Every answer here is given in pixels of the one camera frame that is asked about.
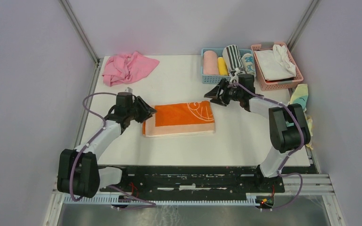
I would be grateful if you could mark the pink plastic basket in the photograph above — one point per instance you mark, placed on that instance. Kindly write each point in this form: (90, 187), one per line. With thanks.
(280, 84)

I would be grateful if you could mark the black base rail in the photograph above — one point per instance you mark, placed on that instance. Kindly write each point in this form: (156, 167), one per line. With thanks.
(196, 183)

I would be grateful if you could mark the light blue yellow towel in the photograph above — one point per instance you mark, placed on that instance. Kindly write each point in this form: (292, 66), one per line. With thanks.
(300, 96)

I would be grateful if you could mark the aluminium frame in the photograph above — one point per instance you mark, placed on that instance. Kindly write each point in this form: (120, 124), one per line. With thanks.
(312, 186)

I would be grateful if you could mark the crumpled pink towel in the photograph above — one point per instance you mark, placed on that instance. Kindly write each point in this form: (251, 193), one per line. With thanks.
(128, 68)

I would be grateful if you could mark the rolled yellow towel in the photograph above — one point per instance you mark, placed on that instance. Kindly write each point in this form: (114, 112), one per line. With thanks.
(222, 67)

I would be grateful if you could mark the white folded cloth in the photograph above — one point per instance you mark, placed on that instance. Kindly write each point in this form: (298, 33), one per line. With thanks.
(275, 63)

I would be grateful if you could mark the rolled striped towel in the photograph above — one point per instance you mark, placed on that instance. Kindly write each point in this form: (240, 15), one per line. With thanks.
(232, 57)

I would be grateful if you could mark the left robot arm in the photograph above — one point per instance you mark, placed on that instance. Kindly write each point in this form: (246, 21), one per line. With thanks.
(78, 173)

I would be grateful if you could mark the rolled peach towel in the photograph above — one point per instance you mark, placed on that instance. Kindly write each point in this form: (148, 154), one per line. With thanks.
(210, 63)

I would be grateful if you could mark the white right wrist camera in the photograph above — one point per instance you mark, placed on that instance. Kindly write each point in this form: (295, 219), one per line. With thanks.
(234, 75)

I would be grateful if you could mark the white cable duct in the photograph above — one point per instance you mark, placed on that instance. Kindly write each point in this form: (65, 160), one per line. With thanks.
(119, 199)

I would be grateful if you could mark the teal rabbit pattern towel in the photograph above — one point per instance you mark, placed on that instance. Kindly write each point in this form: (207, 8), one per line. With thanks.
(248, 63)

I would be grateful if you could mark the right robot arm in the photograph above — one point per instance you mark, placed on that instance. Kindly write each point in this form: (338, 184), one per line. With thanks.
(288, 128)

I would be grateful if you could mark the blue plastic basket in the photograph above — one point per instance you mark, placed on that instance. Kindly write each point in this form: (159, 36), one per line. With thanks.
(214, 79)

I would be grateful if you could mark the orange white towel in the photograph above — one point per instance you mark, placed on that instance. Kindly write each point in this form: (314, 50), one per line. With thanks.
(181, 119)

